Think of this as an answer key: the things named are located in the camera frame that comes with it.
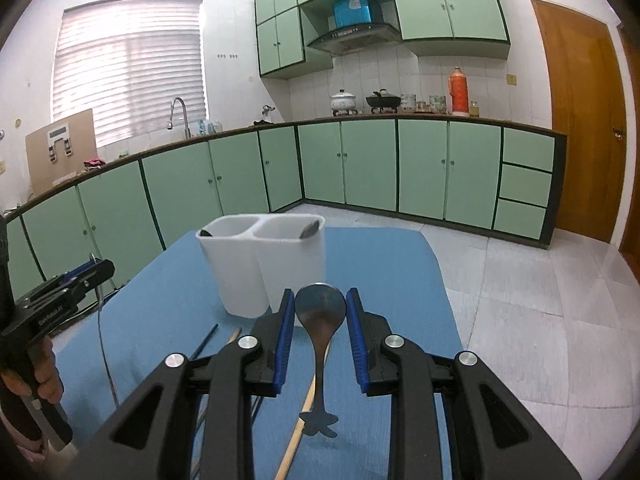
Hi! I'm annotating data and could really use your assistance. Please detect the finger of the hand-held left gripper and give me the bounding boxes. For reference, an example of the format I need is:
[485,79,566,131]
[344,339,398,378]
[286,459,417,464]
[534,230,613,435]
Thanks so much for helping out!
[62,258,116,297]

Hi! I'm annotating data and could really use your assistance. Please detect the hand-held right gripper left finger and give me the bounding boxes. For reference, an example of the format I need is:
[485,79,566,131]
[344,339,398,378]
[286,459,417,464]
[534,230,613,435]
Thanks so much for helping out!
[55,287,297,480]

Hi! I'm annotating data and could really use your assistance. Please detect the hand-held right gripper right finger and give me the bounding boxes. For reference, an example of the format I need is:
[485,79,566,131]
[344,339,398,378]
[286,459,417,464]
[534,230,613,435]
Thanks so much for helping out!
[345,287,583,480]

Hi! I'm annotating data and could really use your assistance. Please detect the metal spoon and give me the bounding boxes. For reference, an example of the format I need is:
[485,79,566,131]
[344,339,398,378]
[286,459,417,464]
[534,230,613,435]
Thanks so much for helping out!
[294,283,347,439]

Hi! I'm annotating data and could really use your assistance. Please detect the black chopstick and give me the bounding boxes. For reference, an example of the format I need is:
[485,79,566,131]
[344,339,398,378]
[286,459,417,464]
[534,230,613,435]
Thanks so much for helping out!
[191,324,220,361]

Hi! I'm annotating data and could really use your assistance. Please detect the metal chopstick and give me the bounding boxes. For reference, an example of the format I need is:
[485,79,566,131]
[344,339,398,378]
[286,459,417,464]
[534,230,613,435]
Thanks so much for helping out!
[96,287,121,406]

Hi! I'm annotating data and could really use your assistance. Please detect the white two-compartment utensil holder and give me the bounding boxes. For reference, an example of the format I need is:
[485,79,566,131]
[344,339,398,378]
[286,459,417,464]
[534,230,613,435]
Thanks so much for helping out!
[196,213,328,319]

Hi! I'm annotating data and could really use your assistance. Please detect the person's left hand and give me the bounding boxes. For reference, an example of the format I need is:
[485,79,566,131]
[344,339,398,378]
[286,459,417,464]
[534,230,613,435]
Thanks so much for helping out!
[0,339,59,402]

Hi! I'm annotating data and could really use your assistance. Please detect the blue tablecloth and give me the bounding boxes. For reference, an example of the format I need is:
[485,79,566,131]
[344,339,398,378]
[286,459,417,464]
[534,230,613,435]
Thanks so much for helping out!
[50,226,463,480]

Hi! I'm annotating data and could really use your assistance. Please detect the metal kitchen faucet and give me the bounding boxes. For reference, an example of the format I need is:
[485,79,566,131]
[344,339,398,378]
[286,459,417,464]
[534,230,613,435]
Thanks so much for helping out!
[168,97,194,139]

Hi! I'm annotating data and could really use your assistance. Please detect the green lower kitchen cabinets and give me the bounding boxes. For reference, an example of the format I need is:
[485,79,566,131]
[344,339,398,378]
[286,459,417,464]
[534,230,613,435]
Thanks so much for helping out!
[0,115,569,311]

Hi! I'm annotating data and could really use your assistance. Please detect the green kitchen cabinets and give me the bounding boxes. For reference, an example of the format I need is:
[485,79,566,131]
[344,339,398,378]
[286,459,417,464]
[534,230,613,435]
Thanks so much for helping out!
[254,0,511,79]
[0,115,569,311]

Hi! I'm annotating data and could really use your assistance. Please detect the white window blinds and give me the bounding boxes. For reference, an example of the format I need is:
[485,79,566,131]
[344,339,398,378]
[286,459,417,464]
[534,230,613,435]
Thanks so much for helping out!
[52,0,207,149]

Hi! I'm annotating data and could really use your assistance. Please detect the silver cooking pot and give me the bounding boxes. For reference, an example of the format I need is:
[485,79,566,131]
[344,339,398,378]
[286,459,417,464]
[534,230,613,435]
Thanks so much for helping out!
[329,89,358,111]

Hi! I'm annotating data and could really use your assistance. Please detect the black cooking pot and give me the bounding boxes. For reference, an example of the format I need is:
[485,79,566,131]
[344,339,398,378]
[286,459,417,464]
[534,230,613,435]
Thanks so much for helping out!
[365,88,401,114]

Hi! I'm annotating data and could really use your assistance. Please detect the row of small jars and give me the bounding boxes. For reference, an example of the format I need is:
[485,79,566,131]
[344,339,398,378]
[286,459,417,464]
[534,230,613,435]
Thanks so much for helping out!
[400,93,449,114]

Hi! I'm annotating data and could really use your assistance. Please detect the orange thermos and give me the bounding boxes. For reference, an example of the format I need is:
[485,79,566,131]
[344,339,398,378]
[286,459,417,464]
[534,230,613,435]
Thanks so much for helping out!
[448,66,469,116]

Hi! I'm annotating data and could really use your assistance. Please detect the black range hood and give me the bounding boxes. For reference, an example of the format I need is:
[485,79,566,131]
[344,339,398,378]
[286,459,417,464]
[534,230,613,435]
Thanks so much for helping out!
[306,23,401,56]

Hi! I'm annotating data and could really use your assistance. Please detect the wooden door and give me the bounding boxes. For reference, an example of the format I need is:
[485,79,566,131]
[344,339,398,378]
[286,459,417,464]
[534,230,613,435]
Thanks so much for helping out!
[530,0,629,244]
[617,24,640,267]

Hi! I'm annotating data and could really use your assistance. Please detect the blue box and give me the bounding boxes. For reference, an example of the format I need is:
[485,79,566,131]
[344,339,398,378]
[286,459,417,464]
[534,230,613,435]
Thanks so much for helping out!
[333,0,380,27]

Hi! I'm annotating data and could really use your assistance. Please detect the green upper kitchen cabinets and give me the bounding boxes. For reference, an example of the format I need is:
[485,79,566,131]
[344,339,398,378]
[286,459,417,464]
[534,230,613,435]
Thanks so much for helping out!
[254,0,511,79]

